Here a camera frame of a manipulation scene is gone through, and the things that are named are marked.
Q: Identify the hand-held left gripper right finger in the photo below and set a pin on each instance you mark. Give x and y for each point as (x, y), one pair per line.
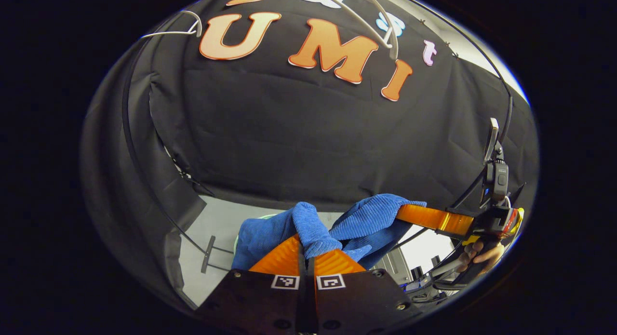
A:
(361, 301)

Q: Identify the black clothes rack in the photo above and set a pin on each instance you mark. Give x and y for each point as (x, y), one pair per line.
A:
(208, 253)

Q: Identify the green laundry hamper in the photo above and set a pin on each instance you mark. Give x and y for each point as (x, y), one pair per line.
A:
(267, 216)

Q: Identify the white plastic hanger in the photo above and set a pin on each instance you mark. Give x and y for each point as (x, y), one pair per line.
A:
(168, 34)
(395, 50)

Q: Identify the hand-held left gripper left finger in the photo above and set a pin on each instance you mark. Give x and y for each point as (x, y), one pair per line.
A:
(260, 301)

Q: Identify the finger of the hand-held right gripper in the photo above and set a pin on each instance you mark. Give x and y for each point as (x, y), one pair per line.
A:
(434, 219)

